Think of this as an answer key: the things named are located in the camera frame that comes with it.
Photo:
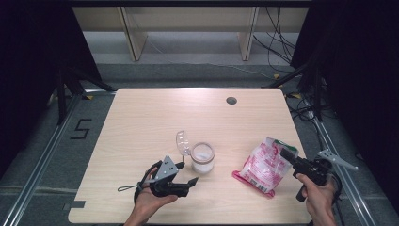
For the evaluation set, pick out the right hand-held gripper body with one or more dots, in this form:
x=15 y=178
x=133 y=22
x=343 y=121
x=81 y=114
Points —
x=313 y=171

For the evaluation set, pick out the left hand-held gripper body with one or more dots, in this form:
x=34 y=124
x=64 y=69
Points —
x=166 y=182

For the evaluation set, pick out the pink and white powder bag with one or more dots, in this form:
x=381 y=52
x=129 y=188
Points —
x=263 y=169

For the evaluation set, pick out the person's right hand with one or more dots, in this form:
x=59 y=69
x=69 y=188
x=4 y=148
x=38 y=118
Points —
x=316 y=196

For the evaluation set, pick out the person's left hand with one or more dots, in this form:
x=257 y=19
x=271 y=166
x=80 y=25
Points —
x=150 y=202

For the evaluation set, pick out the yellow tape piece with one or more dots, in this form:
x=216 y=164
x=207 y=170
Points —
x=296 y=95
x=89 y=97
x=276 y=76

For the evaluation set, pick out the black metal stand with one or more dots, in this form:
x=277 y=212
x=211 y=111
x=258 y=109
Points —
x=317 y=94
x=62 y=94

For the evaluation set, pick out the black tape piece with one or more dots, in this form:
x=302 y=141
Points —
x=75 y=204

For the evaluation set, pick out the black tape floor marking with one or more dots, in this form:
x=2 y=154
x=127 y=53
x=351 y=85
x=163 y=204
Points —
x=81 y=128

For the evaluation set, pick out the dark curtain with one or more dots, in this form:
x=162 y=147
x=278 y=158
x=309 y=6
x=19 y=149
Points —
x=28 y=62
x=360 y=78

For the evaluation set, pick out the light wooden shelf unit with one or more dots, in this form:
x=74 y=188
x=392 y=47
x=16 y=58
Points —
x=188 y=19

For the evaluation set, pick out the aluminium floor rail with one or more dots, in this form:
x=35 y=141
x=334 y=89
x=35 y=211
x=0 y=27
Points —
x=40 y=163
x=351 y=188

